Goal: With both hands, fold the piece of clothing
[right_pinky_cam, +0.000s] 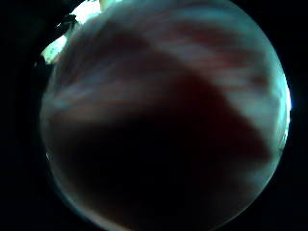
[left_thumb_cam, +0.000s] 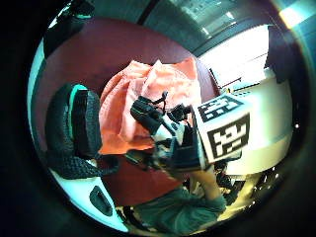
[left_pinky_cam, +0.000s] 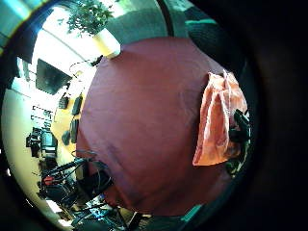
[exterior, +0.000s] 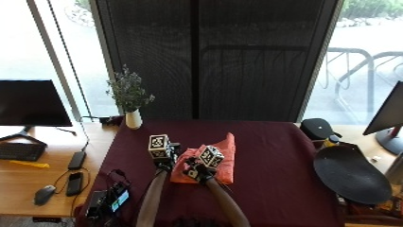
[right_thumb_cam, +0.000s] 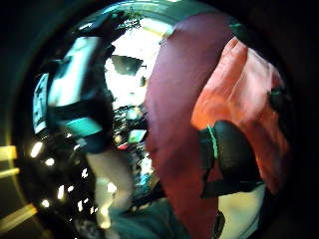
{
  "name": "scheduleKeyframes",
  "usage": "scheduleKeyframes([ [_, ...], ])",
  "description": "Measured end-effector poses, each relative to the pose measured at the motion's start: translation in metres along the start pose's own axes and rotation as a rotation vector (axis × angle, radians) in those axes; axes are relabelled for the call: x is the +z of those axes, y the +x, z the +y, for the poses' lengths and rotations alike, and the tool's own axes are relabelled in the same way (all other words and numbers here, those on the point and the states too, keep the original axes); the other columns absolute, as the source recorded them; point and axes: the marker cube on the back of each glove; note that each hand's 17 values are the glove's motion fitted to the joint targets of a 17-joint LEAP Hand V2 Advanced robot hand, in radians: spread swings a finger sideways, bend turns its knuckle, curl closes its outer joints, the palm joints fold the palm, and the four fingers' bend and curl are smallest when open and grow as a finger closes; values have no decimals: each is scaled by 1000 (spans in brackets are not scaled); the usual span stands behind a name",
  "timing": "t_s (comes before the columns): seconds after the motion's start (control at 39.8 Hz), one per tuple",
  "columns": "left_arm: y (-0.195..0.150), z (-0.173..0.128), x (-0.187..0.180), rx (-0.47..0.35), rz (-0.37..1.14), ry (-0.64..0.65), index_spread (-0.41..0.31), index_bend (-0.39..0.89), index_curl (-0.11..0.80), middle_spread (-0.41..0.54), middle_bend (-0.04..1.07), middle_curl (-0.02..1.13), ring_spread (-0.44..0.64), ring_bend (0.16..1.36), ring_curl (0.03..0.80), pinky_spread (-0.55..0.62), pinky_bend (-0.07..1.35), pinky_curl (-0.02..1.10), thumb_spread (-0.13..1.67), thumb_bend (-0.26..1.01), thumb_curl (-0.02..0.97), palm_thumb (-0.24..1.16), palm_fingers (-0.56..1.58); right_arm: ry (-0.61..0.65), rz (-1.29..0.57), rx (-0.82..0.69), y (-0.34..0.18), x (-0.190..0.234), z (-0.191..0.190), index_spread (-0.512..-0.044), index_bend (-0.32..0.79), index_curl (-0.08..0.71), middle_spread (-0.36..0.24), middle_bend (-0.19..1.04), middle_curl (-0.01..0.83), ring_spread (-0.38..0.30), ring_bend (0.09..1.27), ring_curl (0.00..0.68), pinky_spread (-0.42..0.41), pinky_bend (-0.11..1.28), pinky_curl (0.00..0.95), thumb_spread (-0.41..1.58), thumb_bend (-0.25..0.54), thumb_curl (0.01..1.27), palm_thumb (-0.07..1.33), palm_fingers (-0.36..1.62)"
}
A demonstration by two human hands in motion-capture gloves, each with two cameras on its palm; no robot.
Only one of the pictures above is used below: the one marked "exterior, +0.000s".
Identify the grey computer mouse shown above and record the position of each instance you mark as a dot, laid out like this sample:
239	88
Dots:
44	194

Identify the black round case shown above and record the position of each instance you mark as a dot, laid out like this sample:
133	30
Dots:
318	128

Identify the yellow paper strip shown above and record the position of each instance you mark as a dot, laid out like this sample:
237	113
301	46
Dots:
29	164

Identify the right glove marker cube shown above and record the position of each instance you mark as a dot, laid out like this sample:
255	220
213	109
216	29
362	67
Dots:
210	156

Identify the black oval chair seat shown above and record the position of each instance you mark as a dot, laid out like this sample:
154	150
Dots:
350	175

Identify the dark red tablecloth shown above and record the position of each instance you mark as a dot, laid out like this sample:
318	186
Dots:
269	176

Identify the black computer monitor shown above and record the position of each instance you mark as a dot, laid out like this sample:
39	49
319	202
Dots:
29	104

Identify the green flower bunch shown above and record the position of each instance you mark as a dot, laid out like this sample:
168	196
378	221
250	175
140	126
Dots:
128	91

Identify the person's left hand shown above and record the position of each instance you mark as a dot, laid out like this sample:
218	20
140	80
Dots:
165	154

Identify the salmon pink cloth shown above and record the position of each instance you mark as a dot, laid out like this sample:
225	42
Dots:
225	157

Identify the left glove marker cube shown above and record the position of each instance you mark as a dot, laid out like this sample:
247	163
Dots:
158	146

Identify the glove marker cube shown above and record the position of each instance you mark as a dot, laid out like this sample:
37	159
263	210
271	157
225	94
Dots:
158	146
210	156

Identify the black power adapter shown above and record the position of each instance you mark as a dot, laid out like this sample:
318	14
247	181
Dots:
76	160

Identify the black device with lit screen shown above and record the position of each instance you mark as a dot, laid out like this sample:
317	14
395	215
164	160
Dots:
108	199

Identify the black smartphone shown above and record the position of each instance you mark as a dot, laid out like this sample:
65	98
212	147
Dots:
75	183

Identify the black keyboard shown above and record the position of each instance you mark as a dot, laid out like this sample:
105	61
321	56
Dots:
20	151

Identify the white vase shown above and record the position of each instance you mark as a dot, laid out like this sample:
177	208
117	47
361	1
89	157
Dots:
133	119

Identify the metal bicycle rack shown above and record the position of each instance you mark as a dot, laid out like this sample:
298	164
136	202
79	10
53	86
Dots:
357	78

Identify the person's right hand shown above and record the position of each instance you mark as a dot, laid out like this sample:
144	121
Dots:
194	170

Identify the dark monitor with round stand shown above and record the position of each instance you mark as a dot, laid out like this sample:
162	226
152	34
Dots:
388	121

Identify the small white object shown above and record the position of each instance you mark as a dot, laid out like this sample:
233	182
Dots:
375	158

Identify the dark mesh window blind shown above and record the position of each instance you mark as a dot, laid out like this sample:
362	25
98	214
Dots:
218	60

